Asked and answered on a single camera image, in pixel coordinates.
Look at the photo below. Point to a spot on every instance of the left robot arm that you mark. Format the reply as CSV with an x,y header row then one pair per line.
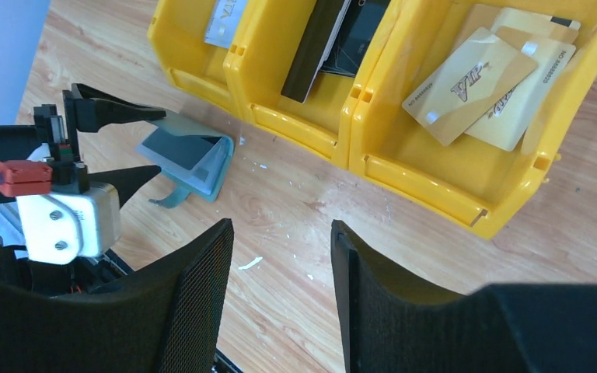
x,y
22,168

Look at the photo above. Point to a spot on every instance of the right yellow plastic bin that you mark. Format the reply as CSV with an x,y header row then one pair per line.
x,y
474,184

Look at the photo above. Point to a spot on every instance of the middle yellow plastic bin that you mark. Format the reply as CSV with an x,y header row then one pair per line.
x,y
257,65

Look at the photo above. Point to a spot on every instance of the black cards stack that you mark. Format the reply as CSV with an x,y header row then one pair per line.
x,y
335,41

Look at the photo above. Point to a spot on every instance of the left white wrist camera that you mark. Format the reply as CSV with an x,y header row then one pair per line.
x,y
60,227

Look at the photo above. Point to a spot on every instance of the green card holder wallet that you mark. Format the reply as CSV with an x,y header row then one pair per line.
x,y
193,155

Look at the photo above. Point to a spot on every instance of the yellow plastic bin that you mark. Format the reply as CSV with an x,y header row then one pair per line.
x,y
176,34
474,184
257,65

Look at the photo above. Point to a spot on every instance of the left yellow plastic bin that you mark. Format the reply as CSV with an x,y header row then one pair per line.
x,y
176,34

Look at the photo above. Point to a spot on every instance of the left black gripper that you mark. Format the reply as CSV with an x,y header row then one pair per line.
x,y
87,110

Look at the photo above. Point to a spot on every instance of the silver cards stack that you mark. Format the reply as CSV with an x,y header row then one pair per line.
x,y
224,21

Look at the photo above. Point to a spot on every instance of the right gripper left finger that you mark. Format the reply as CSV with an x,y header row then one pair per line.
x,y
164,317

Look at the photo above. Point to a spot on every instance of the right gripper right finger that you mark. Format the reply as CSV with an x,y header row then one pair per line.
x,y
392,320

